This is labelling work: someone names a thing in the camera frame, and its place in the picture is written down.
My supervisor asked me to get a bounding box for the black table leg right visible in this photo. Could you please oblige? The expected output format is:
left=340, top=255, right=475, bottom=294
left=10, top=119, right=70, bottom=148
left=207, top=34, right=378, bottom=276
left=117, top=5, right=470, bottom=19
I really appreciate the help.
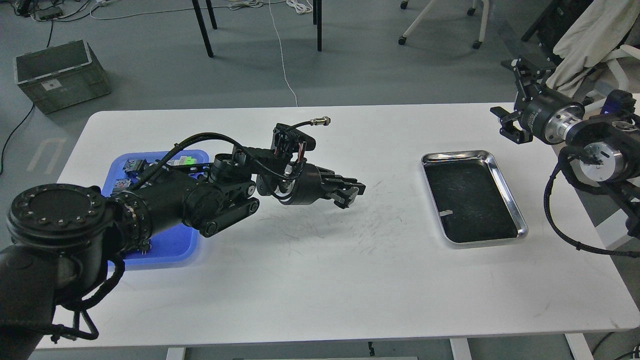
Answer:
left=312, top=0, right=323, bottom=52

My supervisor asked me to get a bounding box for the black robot arm image left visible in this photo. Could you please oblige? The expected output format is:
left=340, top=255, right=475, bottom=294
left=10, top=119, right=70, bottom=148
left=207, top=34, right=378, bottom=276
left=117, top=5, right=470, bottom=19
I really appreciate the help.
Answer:
left=0, top=123, right=366, bottom=360

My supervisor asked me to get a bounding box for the black table leg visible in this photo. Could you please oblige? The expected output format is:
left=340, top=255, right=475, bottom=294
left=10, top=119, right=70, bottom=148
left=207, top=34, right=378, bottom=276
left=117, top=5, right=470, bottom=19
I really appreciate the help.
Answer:
left=312, top=0, right=323, bottom=52
left=205, top=0, right=218, bottom=30
left=191, top=0, right=214, bottom=59

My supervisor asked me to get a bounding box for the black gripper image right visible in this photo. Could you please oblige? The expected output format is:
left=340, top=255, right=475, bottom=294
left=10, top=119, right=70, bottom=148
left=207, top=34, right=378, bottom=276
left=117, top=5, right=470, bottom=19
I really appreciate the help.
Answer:
left=490, top=55, right=585, bottom=145

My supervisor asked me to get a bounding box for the black switch module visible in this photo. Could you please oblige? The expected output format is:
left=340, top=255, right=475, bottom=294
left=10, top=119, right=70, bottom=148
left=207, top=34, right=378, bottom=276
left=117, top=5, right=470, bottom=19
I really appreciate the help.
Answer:
left=138, top=239, right=151, bottom=255

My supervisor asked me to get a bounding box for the blue plastic tray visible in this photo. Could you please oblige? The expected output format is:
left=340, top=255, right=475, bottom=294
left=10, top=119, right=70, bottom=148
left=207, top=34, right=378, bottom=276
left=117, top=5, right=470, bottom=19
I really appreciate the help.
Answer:
left=102, top=151, right=199, bottom=271

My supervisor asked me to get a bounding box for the white chair frame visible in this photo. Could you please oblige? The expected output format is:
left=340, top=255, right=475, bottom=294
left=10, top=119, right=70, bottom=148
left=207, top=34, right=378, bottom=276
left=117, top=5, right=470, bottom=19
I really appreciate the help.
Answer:
left=582, top=44, right=640, bottom=117

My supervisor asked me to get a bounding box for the white cable on floor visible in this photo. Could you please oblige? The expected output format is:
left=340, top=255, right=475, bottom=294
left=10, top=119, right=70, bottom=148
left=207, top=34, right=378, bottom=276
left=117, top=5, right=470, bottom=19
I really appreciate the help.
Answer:
left=269, top=0, right=299, bottom=107

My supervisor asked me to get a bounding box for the black table leg rear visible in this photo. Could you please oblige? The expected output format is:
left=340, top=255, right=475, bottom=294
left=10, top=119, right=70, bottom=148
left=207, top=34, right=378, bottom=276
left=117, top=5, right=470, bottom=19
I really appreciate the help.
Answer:
left=205, top=0, right=218, bottom=30

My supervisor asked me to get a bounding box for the yellow push button switch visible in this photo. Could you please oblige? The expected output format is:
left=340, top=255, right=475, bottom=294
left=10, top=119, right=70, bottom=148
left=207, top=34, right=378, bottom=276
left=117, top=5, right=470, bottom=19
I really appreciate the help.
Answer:
left=111, top=178, right=132, bottom=195

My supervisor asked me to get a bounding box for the red push button switch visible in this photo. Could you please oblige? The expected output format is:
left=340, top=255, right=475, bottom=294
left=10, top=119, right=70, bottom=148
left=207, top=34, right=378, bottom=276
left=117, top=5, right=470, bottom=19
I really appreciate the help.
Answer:
left=122, top=159, right=148, bottom=178

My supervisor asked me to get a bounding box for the grey plastic crate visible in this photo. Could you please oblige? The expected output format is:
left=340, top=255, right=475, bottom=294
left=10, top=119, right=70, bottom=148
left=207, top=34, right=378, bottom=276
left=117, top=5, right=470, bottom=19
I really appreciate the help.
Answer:
left=13, top=39, right=112, bottom=114

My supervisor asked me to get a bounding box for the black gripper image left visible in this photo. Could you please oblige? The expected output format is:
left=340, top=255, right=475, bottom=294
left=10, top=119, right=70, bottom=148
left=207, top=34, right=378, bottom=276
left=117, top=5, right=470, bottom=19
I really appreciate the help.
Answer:
left=256, top=123, right=366, bottom=209

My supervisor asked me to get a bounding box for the black table leg front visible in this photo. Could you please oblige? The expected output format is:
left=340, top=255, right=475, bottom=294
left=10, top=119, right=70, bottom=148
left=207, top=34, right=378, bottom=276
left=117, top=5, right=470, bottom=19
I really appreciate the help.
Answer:
left=191, top=0, right=214, bottom=59

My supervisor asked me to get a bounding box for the grey green connector block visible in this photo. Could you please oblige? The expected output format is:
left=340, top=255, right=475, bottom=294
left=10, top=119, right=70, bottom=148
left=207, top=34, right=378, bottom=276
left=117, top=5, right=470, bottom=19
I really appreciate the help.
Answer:
left=167, top=156, right=197, bottom=166

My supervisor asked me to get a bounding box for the beige cloth on chair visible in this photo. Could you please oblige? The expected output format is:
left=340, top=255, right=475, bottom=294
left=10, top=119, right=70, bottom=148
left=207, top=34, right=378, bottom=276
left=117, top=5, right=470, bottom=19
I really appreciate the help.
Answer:
left=545, top=0, right=640, bottom=97

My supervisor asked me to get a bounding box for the silver metal tray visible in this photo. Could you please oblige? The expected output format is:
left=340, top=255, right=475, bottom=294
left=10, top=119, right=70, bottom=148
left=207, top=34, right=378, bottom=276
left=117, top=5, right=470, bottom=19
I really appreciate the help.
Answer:
left=421, top=150, right=529, bottom=248

